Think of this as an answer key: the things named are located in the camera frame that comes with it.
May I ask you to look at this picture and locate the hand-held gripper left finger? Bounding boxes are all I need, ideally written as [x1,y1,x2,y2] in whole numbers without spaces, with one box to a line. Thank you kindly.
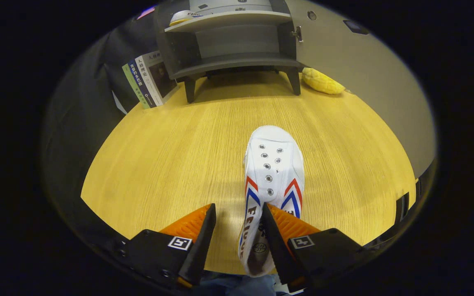
[116,203,217,289]

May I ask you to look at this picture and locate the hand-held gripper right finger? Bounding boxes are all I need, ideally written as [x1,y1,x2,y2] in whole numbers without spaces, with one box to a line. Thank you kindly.
[260,202,369,288]

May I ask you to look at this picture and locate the white canvas shoe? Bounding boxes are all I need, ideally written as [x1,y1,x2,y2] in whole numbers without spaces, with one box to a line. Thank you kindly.
[169,10,215,26]
[238,125,305,278]

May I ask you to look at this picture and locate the grey shoe cabinet door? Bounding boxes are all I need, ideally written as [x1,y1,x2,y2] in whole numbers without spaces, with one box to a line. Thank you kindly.
[285,0,437,179]

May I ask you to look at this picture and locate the person's blue jeans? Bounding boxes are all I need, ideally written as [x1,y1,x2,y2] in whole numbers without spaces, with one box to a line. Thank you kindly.
[192,271,287,296]

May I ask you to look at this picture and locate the black backdrop cloth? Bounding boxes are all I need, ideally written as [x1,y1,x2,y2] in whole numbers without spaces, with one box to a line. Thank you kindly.
[42,4,167,247]

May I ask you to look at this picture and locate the blue book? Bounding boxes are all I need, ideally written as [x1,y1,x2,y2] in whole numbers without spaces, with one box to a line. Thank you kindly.
[128,59,157,108]

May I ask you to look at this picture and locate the yellow plush toy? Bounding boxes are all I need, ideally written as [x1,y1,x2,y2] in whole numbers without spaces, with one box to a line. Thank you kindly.
[302,67,346,95]

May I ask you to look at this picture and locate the white book with dark cover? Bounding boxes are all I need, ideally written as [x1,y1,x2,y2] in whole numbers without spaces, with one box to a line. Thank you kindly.
[135,50,179,106]

